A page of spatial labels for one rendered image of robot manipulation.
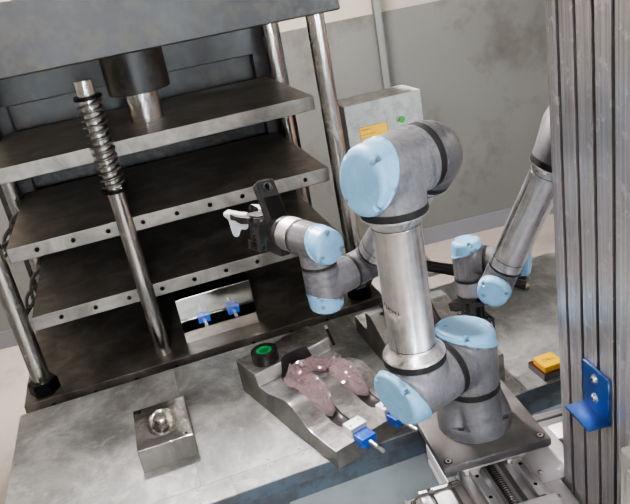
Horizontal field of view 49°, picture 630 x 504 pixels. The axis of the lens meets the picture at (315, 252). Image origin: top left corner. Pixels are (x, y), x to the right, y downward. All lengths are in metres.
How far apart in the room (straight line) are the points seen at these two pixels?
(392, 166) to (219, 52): 2.05
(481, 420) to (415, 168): 0.55
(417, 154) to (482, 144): 3.77
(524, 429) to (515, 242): 0.40
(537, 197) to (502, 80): 3.37
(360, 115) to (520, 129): 2.58
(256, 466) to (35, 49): 1.31
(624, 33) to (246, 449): 1.40
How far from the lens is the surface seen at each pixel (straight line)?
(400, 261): 1.16
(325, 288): 1.41
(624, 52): 0.97
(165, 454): 1.95
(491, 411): 1.43
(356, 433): 1.78
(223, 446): 1.96
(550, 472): 1.52
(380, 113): 2.55
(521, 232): 1.55
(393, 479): 2.01
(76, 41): 2.17
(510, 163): 5.01
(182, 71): 3.10
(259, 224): 1.53
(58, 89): 3.03
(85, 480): 2.04
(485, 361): 1.36
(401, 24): 4.55
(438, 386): 1.28
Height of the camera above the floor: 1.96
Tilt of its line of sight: 23 degrees down
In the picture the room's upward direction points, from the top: 11 degrees counter-clockwise
